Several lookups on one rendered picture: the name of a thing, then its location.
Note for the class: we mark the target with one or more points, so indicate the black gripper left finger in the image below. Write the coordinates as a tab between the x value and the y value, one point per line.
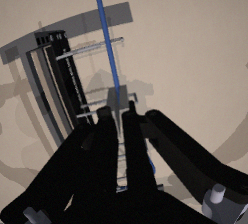
51	190

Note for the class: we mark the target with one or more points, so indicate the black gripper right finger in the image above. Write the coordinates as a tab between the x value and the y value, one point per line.
221	190

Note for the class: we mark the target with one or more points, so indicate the blue cable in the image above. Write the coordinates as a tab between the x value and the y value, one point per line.
110	54

